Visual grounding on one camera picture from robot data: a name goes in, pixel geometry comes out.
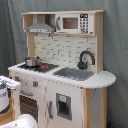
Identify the small metal pot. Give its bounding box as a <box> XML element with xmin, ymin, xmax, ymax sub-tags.
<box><xmin>25</xmin><ymin>56</ymin><xmax>41</xmax><ymax>67</ymax></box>

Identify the toy microwave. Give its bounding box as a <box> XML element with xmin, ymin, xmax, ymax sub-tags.
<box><xmin>56</xmin><ymin>14</ymin><xmax>89</xmax><ymax>33</ymax></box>

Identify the grey range hood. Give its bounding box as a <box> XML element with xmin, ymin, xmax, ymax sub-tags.
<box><xmin>26</xmin><ymin>15</ymin><xmax>54</xmax><ymax>34</ymax></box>

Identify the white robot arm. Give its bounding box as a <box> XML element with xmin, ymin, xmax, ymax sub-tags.
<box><xmin>0</xmin><ymin>76</ymin><xmax>39</xmax><ymax>128</ymax></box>

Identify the red right oven knob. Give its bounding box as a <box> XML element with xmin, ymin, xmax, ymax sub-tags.
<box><xmin>33</xmin><ymin>81</ymin><xmax>38</xmax><ymax>87</ymax></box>

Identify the white cabinet door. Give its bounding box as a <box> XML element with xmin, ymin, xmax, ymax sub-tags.
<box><xmin>47</xmin><ymin>82</ymin><xmax>83</xmax><ymax>128</ymax></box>

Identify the wooden toy kitchen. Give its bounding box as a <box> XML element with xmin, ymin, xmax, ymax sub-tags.
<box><xmin>9</xmin><ymin>10</ymin><xmax>116</xmax><ymax>128</ymax></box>

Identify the grey toy sink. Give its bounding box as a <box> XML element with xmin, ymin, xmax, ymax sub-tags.
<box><xmin>54</xmin><ymin>67</ymin><xmax>93</xmax><ymax>81</ymax></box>

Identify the black toy stovetop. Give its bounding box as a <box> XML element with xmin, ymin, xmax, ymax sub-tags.
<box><xmin>21</xmin><ymin>62</ymin><xmax>57</xmax><ymax>73</ymax></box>

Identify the black toy faucet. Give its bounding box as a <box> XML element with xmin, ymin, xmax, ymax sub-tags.
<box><xmin>77</xmin><ymin>50</ymin><xmax>95</xmax><ymax>70</ymax></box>

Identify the toy oven door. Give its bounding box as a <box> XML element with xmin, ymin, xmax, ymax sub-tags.
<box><xmin>19</xmin><ymin>90</ymin><xmax>40</xmax><ymax>120</ymax></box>

